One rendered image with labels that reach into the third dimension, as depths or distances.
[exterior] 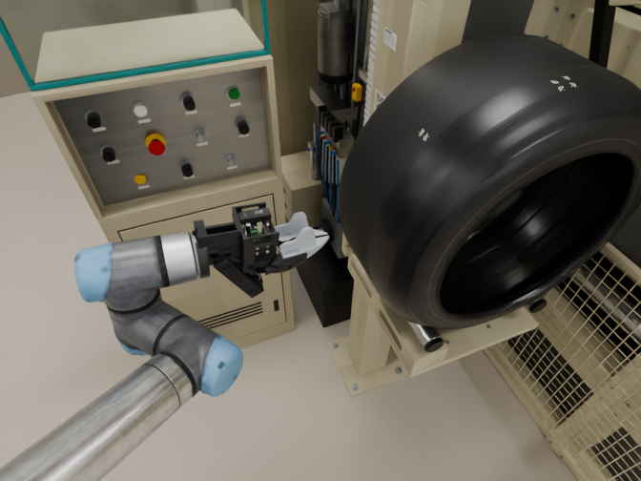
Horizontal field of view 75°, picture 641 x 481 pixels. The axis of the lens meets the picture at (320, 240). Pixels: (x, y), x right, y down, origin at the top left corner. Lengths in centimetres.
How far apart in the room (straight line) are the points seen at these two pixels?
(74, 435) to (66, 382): 164
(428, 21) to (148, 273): 67
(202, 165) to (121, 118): 25
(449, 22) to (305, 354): 146
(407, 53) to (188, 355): 67
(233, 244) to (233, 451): 129
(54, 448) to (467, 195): 57
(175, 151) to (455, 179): 86
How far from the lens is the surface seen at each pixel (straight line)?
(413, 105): 71
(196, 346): 60
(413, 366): 100
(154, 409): 56
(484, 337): 113
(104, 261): 61
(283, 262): 64
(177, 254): 60
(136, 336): 67
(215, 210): 135
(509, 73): 71
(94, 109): 120
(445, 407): 192
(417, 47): 91
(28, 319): 248
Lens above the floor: 171
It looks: 46 degrees down
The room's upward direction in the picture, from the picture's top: straight up
